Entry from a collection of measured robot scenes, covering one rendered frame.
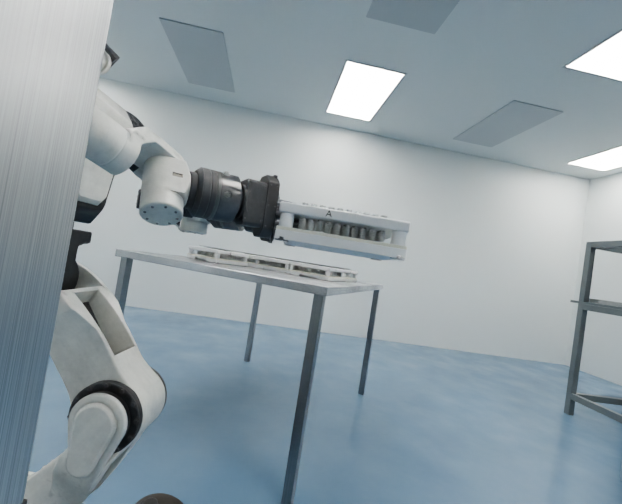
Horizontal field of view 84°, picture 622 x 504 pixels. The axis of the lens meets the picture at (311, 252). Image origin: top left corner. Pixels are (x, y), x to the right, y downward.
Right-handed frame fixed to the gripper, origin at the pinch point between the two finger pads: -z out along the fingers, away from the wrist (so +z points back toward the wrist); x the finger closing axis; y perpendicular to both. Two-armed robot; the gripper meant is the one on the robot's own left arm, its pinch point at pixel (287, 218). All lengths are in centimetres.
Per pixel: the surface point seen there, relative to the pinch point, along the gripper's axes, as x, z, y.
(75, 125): 4, -4, 65
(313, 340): 39, -4, -54
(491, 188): -136, -194, -468
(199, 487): 103, 32, -53
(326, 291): 20, -7, -52
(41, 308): 13, -4, 65
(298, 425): 72, -3, -54
